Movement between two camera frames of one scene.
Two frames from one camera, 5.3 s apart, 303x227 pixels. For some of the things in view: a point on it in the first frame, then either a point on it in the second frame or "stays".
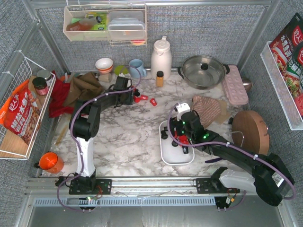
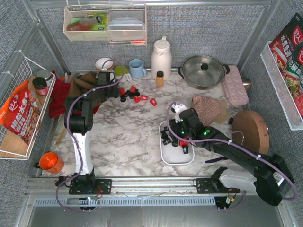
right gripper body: [176, 132] stays
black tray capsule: [185, 150] stays
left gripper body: [132, 95] to [117, 91]
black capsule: [164, 135] stays
